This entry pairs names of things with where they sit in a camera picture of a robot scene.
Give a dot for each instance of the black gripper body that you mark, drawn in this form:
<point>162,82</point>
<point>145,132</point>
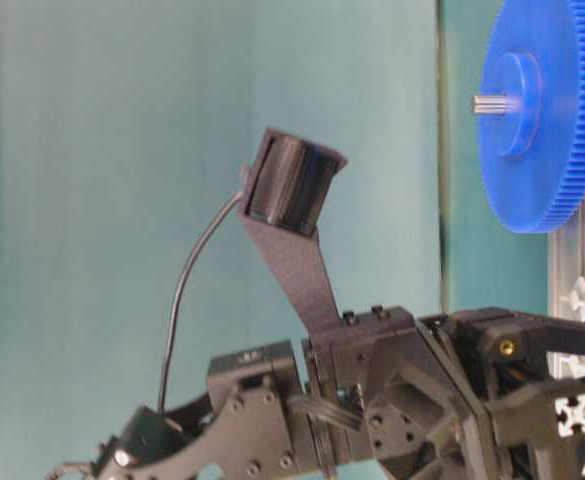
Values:
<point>461,396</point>

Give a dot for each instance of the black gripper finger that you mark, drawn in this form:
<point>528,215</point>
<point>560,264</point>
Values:
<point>565,336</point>
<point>543,429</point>

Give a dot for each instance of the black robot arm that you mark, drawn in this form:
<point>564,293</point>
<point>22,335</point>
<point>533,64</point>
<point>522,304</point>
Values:
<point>249,424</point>

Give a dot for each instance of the upper steel shaft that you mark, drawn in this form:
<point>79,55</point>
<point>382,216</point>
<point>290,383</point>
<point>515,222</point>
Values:
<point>495,104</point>

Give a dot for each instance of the large blue plastic gear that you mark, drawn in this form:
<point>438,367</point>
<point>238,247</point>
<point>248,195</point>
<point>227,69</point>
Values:
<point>532,153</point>

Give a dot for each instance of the upper white plastic bracket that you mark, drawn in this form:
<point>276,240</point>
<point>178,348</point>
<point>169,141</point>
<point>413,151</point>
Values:
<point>576,299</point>

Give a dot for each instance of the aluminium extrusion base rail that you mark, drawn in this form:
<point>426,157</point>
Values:
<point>569,270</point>

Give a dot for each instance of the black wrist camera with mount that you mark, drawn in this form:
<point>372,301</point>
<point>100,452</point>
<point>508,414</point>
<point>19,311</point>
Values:
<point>284,193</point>

